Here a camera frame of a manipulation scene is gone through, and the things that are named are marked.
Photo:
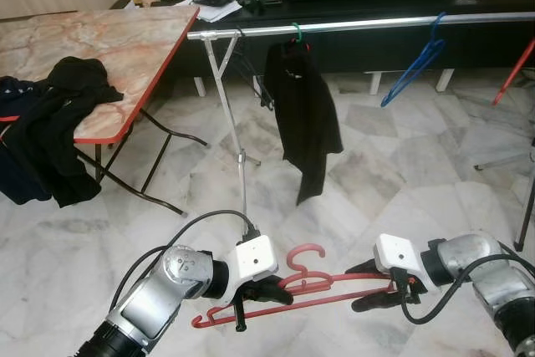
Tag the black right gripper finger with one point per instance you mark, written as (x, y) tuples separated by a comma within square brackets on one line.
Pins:
[(376, 300), (369, 269)]

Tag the red plastic hanger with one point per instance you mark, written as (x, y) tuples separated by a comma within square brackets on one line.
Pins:
[(305, 247), (514, 77)]

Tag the black garment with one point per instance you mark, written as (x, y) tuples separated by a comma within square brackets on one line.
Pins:
[(58, 123)]

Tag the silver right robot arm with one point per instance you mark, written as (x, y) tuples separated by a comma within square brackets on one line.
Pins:
[(493, 277)]

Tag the blue plastic hanger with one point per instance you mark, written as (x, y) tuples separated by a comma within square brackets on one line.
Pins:
[(430, 52)]

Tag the green hanger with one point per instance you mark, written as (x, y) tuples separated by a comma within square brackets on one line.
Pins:
[(298, 31)]

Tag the black shirt with small print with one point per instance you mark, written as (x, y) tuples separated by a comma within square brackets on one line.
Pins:
[(305, 114)]

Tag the black television console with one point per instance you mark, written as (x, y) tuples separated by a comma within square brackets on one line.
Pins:
[(368, 54)]

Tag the silver metal clothes rack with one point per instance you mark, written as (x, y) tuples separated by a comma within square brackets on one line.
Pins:
[(359, 25)]

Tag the white paper stack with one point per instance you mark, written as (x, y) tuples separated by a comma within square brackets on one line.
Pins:
[(216, 12)]

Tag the marble pattern folding table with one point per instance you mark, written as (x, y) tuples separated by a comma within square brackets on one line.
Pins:
[(109, 43)]

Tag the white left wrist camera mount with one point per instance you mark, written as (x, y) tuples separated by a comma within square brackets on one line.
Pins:
[(253, 257)]

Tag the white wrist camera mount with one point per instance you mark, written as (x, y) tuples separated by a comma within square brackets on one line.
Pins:
[(399, 250), (253, 257)]

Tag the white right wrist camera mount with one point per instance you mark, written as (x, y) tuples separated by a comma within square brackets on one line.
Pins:
[(399, 250)]

